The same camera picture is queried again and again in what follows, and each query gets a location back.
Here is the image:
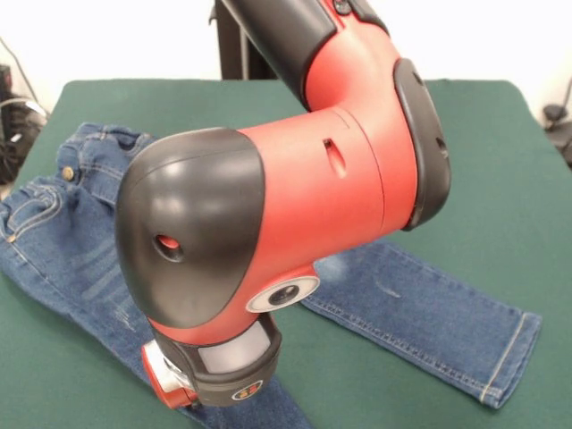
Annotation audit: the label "dark green table cloth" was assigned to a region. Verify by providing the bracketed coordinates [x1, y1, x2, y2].
[0, 79, 572, 429]

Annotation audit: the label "black wheeled chair base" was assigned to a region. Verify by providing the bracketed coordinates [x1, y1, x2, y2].
[0, 64, 50, 185]
[542, 103, 572, 169]

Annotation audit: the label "blue denim jeans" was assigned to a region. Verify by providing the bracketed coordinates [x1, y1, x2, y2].
[0, 122, 543, 429]

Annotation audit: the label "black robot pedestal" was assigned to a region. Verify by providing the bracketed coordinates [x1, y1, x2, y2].
[208, 0, 281, 80]

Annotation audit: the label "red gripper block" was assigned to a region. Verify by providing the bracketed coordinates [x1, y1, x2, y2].
[141, 341, 201, 410]

